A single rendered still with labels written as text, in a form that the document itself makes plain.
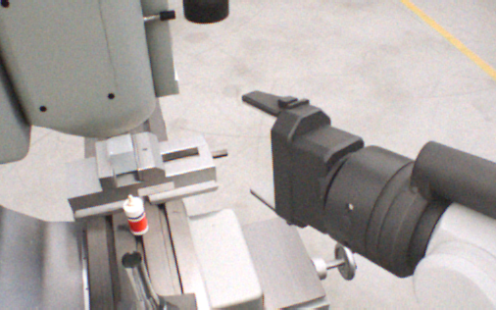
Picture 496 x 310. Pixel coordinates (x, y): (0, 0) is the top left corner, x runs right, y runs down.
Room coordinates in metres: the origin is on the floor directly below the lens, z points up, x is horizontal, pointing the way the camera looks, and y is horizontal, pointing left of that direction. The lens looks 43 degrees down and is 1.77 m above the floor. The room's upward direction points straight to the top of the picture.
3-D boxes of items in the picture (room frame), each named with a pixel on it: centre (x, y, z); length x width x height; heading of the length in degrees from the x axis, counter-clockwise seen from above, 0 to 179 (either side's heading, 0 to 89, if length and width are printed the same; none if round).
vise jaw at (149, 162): (0.76, 0.24, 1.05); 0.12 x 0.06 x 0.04; 18
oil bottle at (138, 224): (0.61, 0.25, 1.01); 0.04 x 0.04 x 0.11
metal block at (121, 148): (0.74, 0.29, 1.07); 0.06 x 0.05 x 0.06; 18
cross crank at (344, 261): (0.72, -0.23, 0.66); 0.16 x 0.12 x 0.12; 106
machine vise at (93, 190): (0.75, 0.27, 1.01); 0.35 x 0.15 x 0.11; 108
